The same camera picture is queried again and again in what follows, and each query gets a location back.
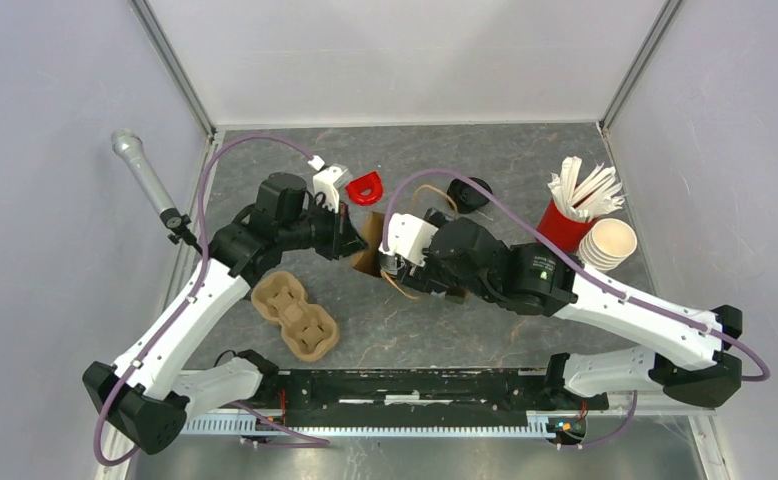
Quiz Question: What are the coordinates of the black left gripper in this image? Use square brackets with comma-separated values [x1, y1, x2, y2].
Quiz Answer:
[278, 196, 369, 260]

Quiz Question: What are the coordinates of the green paper bag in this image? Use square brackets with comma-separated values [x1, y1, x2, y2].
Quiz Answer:
[351, 185, 470, 306]

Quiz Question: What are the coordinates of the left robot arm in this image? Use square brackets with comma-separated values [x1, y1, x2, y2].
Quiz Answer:
[83, 166, 367, 455]

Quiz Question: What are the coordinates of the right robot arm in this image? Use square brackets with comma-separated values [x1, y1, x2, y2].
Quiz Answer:
[380, 209, 743, 408]

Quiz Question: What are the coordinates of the stack of black lids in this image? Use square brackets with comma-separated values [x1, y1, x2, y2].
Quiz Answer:
[446, 179, 490, 215]

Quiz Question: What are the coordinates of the brown cardboard cup carrier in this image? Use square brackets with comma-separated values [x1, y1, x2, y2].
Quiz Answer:
[250, 271, 340, 363]

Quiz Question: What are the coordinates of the red plastic cup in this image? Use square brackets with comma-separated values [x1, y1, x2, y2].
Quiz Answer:
[536, 200, 597, 253]

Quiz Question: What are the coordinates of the stack of white paper cups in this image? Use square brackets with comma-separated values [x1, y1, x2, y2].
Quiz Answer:
[577, 218, 638, 272]

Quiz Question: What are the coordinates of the silver microphone on stand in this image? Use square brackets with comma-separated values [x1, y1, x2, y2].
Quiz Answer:
[111, 129, 200, 252]

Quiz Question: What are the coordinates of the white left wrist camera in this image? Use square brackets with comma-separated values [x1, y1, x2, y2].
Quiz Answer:
[307, 155, 353, 213]

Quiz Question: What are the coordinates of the red plastic ring tool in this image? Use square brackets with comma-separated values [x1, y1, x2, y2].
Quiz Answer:
[345, 171, 384, 206]

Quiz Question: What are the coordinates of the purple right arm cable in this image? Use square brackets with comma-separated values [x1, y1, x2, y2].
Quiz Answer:
[380, 168, 771, 448]

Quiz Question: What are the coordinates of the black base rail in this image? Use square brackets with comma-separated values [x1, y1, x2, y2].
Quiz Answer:
[245, 368, 609, 428]

